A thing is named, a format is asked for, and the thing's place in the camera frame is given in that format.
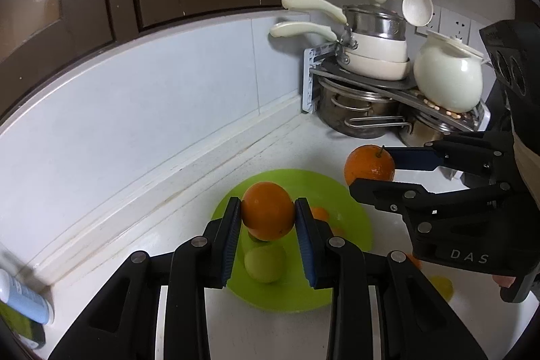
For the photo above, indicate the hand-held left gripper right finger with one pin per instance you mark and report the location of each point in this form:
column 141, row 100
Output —
column 306, row 246

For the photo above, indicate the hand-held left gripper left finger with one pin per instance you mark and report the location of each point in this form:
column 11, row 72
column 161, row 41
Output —
column 230, row 242

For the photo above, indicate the small steel pot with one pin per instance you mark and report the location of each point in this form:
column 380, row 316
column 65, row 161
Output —
column 422, row 130

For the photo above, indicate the large steel pot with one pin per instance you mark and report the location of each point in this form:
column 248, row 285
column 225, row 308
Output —
column 337, row 111

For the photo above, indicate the green plate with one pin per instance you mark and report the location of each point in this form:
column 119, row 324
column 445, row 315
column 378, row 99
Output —
column 278, row 296

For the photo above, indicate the white steel pot rack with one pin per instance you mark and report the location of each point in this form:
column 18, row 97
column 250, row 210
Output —
column 310, row 81

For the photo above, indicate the person's right hand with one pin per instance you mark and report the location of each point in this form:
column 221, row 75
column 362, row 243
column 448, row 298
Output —
column 504, row 280

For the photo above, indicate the white blue pump bottle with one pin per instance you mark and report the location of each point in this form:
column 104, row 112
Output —
column 25, row 299

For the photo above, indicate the wooden bead trivet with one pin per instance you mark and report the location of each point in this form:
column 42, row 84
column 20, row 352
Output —
column 455, row 115

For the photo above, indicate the white ceramic pot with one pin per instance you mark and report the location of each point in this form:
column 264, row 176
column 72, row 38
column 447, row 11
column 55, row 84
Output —
column 447, row 77

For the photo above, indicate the green dish soap bottle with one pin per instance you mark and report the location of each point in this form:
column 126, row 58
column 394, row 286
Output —
column 21, row 332

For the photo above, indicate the white saucepan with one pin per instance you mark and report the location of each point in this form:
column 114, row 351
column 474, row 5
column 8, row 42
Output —
column 379, row 48

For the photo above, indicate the white wall outlet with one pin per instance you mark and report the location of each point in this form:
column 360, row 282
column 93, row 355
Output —
column 457, row 24
column 437, row 16

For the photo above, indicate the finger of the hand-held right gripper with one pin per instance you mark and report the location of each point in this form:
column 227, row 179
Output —
column 415, row 161
column 379, row 193

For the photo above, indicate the yellowish green apple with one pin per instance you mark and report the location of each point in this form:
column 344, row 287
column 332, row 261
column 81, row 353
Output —
column 443, row 287

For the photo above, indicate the glass pot lid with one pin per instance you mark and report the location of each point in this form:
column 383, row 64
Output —
column 375, row 22

